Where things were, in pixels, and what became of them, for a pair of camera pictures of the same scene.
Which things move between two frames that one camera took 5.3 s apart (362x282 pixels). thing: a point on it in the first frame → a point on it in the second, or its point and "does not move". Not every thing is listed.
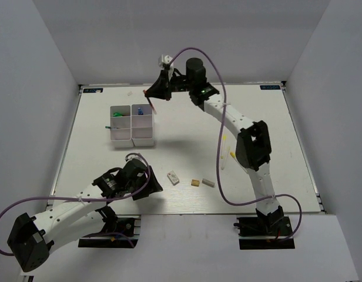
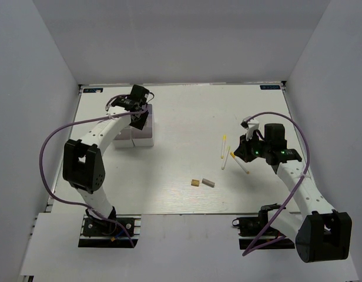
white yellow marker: [223, 146] does not move
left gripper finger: [153, 187] → [138, 120]
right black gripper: [159, 89] → [243, 151]
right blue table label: [271, 87] does not move
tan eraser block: [195, 183] does not move
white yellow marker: [225, 158] does not move
